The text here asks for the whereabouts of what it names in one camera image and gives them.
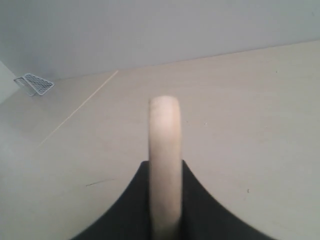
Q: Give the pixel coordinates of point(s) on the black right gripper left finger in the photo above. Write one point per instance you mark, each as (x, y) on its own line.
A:
(128, 218)

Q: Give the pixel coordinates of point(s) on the small white goal net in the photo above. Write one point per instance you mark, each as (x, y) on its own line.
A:
(34, 85)

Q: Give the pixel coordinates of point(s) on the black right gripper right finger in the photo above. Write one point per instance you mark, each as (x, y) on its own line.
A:
(204, 218)

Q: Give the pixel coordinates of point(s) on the white paint brush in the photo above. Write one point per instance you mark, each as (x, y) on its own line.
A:
(165, 167)

